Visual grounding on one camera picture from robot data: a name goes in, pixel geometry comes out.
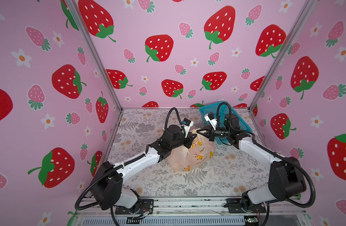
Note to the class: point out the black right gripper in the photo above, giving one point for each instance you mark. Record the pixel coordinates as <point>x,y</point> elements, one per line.
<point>209,134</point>

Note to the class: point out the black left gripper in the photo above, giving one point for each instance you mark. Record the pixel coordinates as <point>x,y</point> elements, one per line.
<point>188,140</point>

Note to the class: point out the translucent orange plastic bag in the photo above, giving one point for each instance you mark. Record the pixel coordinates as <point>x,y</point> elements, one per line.
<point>184,159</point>

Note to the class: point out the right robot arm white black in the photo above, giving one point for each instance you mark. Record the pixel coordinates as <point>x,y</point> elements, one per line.
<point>288,181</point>

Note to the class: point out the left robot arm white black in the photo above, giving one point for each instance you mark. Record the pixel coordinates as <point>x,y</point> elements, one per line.
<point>108,181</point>

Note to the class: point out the teal plastic basket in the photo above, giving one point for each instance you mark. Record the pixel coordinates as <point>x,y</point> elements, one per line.
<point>220,109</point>

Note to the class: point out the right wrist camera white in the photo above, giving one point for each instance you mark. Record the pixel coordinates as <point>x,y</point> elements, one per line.
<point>212,120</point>

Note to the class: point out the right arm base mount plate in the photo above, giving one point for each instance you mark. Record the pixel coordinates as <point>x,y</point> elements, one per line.
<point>239,205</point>

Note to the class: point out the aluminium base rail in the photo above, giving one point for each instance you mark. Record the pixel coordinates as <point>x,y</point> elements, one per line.
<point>194,211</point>

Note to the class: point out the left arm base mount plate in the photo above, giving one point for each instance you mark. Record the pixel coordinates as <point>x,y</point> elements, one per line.
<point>142,206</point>

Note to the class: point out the aluminium frame post right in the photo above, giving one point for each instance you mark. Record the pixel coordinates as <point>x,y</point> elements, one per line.
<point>295,30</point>

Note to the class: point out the aluminium frame post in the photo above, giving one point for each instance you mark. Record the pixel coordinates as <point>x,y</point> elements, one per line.
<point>295,30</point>
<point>73,7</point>

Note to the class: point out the aluminium frame post left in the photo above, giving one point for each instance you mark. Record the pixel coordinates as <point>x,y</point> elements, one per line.
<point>73,7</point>

